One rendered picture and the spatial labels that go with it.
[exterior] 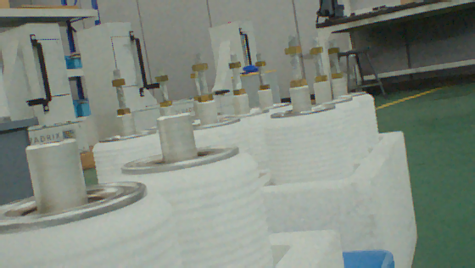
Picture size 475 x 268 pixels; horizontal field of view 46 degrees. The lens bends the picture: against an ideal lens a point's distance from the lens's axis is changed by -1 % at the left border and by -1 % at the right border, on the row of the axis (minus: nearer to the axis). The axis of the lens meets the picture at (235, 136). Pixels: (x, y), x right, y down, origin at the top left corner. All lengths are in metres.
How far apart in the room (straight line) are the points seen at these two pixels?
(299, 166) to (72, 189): 0.39
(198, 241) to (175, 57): 7.25
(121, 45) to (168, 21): 4.10
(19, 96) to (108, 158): 2.49
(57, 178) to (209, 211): 0.10
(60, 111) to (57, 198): 2.95
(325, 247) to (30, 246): 0.22
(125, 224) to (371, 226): 0.39
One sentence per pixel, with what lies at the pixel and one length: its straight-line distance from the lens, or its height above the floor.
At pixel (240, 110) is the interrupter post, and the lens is 0.80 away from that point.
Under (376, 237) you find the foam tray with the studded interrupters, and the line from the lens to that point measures 0.59.
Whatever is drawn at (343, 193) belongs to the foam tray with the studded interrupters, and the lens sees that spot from 0.58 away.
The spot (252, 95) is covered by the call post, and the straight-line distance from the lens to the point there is 1.07.
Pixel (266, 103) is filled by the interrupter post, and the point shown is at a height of 0.26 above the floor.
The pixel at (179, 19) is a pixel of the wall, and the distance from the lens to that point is 7.48.
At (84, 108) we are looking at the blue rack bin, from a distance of 6.56.
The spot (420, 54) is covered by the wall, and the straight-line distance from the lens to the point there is 5.85.
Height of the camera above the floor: 0.29
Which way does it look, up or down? 5 degrees down
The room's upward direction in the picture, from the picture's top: 9 degrees counter-clockwise
